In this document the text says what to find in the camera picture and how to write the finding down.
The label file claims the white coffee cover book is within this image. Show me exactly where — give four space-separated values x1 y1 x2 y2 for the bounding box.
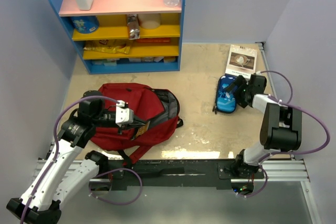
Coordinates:
225 45 257 80

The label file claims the blue dinosaur pencil case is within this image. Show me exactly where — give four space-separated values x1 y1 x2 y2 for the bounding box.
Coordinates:
213 74 236 114

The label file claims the red backpack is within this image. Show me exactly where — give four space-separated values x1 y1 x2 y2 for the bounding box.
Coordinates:
91 83 183 168

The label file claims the orange treehouse book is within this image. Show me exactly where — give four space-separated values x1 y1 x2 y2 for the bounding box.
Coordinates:
136 125 149 137

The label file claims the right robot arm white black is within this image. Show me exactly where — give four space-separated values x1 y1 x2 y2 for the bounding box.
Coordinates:
224 74 302 178

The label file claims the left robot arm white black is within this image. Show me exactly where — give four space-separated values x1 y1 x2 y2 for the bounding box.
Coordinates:
6 91 129 223

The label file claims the yellow chips bag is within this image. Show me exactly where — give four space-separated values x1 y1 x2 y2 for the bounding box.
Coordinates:
83 39 133 55

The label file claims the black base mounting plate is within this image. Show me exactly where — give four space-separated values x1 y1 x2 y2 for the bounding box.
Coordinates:
78 159 265 191

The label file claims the blue snack can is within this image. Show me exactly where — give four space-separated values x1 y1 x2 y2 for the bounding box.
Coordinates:
70 16 99 34

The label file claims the blue shelf unit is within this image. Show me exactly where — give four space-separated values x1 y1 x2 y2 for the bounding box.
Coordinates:
48 0 185 74

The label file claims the silver snack packet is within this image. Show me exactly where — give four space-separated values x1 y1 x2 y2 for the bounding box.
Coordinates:
127 14 140 40

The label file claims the red flat box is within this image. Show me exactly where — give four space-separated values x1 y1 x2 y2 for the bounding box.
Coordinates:
136 38 171 44

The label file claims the white round container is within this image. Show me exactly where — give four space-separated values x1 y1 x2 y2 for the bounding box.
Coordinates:
138 14 161 29

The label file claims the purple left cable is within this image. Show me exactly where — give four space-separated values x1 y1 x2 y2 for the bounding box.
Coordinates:
19 95 144 224

